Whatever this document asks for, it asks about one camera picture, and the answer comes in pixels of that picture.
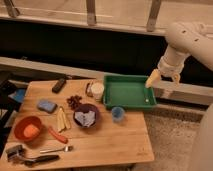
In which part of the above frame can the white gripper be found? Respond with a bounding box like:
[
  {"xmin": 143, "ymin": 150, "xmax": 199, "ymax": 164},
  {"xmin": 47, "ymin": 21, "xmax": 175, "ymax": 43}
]
[{"xmin": 145, "ymin": 56, "xmax": 183, "ymax": 88}]

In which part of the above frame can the peeled yellow banana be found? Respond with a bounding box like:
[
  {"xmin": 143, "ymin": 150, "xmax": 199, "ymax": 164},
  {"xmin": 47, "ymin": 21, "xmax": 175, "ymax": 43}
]
[{"xmin": 57, "ymin": 107, "xmax": 71, "ymax": 132}]

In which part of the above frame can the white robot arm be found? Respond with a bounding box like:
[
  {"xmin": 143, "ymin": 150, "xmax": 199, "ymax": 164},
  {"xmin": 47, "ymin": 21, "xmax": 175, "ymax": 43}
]
[{"xmin": 145, "ymin": 22, "xmax": 213, "ymax": 88}]

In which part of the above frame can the green plastic tray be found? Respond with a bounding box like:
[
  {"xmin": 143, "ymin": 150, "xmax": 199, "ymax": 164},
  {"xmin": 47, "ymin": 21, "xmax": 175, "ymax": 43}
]
[{"xmin": 103, "ymin": 75, "xmax": 157, "ymax": 110}]

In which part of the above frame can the small blue cup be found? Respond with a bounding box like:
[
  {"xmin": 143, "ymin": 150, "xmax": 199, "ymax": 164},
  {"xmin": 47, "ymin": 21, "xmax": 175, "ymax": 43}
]
[{"xmin": 111, "ymin": 106, "xmax": 125, "ymax": 122}]

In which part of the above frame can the white cup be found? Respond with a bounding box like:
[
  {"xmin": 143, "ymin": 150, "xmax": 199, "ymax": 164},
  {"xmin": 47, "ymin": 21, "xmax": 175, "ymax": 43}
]
[{"xmin": 91, "ymin": 83, "xmax": 104, "ymax": 101}]

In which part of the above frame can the brown small object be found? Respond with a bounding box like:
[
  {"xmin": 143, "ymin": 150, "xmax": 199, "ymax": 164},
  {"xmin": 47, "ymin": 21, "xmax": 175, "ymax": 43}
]
[{"xmin": 85, "ymin": 82, "xmax": 93, "ymax": 97}]

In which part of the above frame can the dark purple bowl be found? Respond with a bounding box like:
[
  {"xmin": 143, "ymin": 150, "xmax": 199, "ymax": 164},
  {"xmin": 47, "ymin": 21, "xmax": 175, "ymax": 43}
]
[{"xmin": 73, "ymin": 103, "xmax": 100, "ymax": 128}]

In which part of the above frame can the crumpled grey cloth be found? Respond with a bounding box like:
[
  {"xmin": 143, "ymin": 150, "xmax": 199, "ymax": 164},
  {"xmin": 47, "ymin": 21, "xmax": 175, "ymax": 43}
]
[{"xmin": 74, "ymin": 111, "xmax": 95, "ymax": 127}]

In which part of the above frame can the bunch of red grapes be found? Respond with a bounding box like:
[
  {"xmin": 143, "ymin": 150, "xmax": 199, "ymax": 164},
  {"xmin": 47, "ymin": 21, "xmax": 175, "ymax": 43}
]
[{"xmin": 67, "ymin": 95, "xmax": 82, "ymax": 110}]

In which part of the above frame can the black remote control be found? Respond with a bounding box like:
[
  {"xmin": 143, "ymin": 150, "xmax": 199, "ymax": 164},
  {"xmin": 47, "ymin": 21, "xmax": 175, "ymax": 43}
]
[{"xmin": 52, "ymin": 78, "xmax": 66, "ymax": 93}]

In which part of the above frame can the wooden table board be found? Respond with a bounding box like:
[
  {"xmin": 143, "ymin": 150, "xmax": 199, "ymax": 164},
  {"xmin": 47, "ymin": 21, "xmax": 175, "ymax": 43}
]
[{"xmin": 0, "ymin": 78, "xmax": 155, "ymax": 171}]

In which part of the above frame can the silver metal spoon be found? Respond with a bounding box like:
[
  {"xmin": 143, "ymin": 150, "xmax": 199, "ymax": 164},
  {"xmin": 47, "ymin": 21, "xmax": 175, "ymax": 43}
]
[{"xmin": 40, "ymin": 146, "xmax": 73, "ymax": 154}]

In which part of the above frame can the blue sponge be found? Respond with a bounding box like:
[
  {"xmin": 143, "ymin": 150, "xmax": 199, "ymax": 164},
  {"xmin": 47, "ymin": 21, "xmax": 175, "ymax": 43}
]
[{"xmin": 37, "ymin": 99, "xmax": 57, "ymax": 113}]

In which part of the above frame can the orange round fruit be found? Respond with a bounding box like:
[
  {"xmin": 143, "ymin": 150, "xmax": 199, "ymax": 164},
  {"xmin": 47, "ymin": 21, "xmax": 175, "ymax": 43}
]
[{"xmin": 24, "ymin": 124, "xmax": 39, "ymax": 138}]

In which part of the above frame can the orange plastic bowl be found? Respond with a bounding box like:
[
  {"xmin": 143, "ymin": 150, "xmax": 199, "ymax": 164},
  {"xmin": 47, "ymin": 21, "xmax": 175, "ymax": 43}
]
[{"xmin": 14, "ymin": 116, "xmax": 42, "ymax": 142}]

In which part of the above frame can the black handled kitchen tool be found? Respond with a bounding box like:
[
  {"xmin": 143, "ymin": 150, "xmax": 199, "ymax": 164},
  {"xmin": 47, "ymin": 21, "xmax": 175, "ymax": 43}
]
[{"xmin": 24, "ymin": 155, "xmax": 59, "ymax": 167}]

